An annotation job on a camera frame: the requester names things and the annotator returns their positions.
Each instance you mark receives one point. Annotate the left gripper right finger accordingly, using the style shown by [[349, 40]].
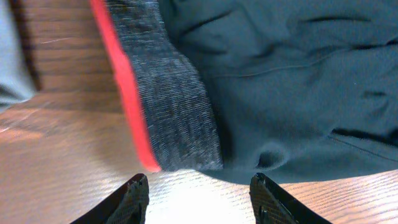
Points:
[[273, 205]]

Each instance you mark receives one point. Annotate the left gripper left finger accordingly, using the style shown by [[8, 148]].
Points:
[[127, 205]]

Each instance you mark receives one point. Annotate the black leggings red waistband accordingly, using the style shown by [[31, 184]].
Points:
[[301, 90]]

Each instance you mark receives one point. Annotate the folded gray pants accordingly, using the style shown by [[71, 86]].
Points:
[[17, 85]]

